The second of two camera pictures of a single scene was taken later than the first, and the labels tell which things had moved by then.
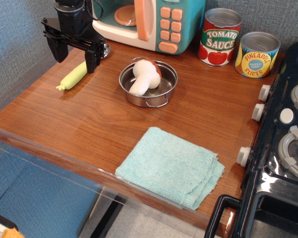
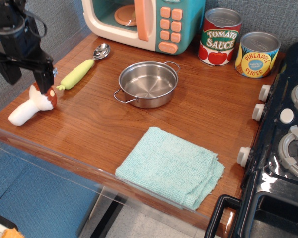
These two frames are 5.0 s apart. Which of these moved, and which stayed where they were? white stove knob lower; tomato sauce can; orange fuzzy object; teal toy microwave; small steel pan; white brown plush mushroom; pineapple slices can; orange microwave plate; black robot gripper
Moved: black robot gripper; small steel pan; white brown plush mushroom
Stayed: orange fuzzy object; orange microwave plate; teal toy microwave; pineapple slices can; white stove knob lower; tomato sauce can
